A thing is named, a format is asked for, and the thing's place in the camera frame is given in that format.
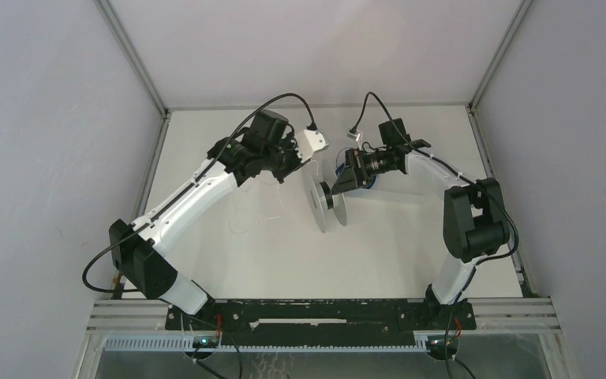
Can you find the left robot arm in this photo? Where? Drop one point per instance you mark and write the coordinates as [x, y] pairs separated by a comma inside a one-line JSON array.
[[265, 141]]

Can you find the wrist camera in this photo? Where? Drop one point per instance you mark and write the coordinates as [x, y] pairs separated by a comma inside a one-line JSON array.
[[310, 142], [355, 135]]

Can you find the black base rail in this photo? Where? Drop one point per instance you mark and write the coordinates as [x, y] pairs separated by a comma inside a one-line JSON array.
[[323, 320]]

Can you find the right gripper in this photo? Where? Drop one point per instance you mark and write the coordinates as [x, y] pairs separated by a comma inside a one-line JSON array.
[[346, 181]]

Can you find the white slotted cable duct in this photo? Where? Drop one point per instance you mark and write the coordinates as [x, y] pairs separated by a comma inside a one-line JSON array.
[[189, 344]]

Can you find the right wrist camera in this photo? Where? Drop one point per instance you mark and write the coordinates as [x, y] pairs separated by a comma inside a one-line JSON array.
[[355, 135]]

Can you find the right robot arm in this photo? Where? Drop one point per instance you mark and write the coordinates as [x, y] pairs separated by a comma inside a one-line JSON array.
[[475, 223]]

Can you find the white cable spool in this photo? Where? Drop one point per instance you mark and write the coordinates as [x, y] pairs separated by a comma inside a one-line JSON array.
[[318, 179]]

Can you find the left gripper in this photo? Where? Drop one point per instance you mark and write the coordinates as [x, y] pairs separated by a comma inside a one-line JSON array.
[[289, 143]]

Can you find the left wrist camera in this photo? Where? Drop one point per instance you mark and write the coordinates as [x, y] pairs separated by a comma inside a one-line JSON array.
[[310, 142]]

